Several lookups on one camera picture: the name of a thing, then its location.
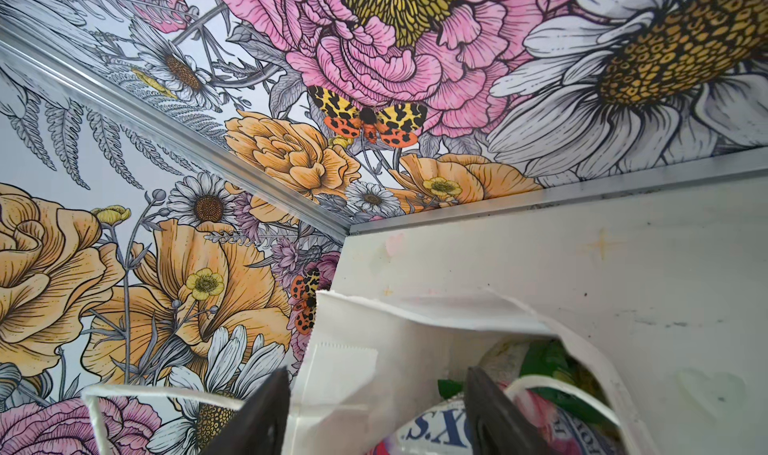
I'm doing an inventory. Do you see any white paper bag with dots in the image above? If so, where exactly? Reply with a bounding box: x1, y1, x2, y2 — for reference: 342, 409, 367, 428
280, 291, 657, 454

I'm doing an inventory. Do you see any green yellow Fox's candy packet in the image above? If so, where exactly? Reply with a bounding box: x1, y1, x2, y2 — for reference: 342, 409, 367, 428
369, 391, 625, 454

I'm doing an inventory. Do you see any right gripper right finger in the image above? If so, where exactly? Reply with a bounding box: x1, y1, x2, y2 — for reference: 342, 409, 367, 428
464, 366, 555, 455

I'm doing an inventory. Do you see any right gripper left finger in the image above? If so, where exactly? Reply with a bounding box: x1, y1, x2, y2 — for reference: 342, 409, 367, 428
201, 368, 291, 455

